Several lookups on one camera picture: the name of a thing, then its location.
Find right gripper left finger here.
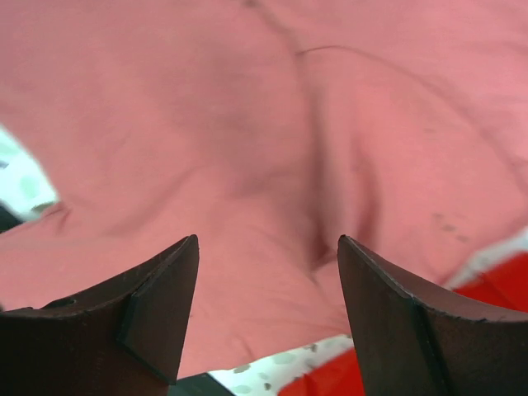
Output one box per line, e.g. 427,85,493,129
0,233,200,396

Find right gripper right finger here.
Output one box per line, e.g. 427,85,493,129
337,235,527,395

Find pink t shirt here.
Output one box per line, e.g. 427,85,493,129
1,1,527,376

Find red plastic tray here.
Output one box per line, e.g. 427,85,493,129
276,247,528,396

